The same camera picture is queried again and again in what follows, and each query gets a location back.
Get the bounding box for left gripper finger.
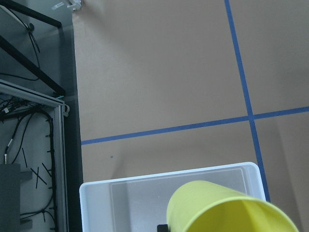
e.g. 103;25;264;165
157;224;169;232

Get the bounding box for yellow plastic cup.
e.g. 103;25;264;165
167;180;298;232

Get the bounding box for clear plastic bin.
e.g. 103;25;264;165
79;162;265;232

